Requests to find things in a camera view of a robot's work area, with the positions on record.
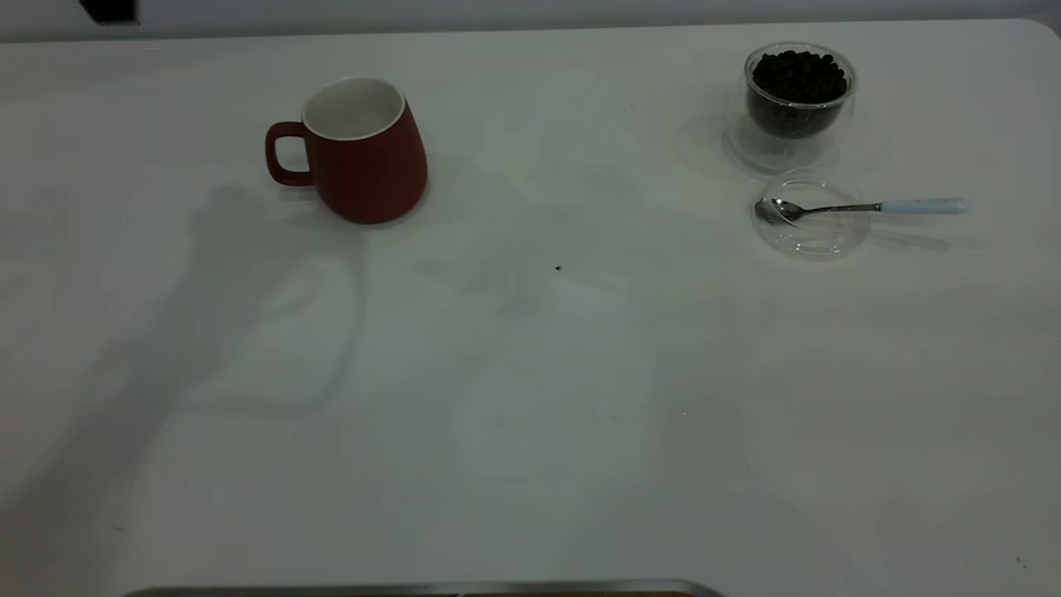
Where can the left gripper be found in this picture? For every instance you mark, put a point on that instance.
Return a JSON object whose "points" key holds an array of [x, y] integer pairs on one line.
{"points": [[108, 10]]}

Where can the red ceramic mug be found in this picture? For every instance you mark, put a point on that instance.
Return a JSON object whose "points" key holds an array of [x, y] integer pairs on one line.
{"points": [[373, 174]]}

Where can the coffee beans heap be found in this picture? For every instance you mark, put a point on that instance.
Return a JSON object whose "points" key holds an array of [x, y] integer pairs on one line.
{"points": [[800, 83]]}

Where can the clear glass lid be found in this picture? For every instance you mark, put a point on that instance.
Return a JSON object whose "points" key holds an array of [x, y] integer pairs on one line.
{"points": [[816, 240]]}

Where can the clear glass bowl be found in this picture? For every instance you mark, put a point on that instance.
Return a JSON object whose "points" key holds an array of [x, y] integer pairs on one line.
{"points": [[796, 148]]}

